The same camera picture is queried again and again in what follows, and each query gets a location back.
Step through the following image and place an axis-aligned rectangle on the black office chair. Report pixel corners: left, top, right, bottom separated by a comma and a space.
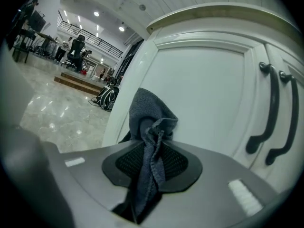
66, 35, 86, 72

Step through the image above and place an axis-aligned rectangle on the grey cloth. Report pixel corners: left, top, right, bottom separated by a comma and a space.
111, 87, 179, 224

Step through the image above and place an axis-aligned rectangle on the black monitor screen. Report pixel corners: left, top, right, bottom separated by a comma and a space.
28, 10, 47, 33

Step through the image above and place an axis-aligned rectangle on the white locker cabinet frame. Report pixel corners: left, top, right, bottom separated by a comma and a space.
101, 4, 304, 194

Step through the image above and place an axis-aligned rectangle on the black door handle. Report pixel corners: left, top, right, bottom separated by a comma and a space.
265, 70, 300, 166
245, 62, 281, 155

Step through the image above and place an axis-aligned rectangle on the wooden platform step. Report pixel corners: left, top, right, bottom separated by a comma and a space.
54, 71, 105, 95

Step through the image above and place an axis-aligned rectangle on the black and white backpack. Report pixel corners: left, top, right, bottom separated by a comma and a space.
94, 80, 121, 113

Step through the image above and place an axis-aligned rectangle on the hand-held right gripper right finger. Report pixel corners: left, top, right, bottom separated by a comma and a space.
142, 140, 279, 226

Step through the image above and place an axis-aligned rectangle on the black frame table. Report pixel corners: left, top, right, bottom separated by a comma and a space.
11, 28, 37, 64

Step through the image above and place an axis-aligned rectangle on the white locker door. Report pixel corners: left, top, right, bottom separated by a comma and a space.
114, 31, 272, 173
264, 43, 304, 192

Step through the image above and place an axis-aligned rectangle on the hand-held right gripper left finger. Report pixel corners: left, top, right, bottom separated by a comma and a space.
48, 140, 145, 223

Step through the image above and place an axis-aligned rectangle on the black metal railing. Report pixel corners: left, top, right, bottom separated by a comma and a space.
57, 9, 124, 59

